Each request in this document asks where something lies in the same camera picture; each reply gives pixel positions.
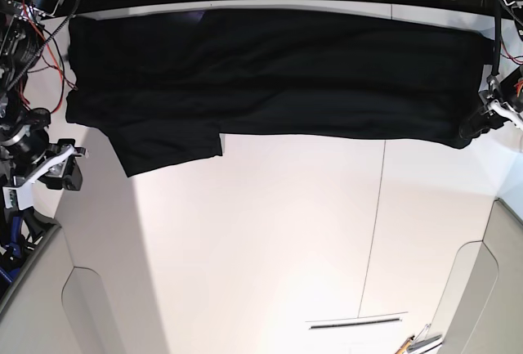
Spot yellow pencil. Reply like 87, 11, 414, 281
396, 335, 415, 354

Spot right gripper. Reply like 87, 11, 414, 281
1, 125, 87, 191

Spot black T-shirt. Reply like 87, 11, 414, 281
66, 9, 493, 177

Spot grey pen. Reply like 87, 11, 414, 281
407, 335, 443, 354

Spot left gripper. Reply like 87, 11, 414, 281
458, 69, 522, 140

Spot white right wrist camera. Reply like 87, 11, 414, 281
2, 183, 34, 211

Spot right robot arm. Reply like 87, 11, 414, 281
1, 0, 83, 190

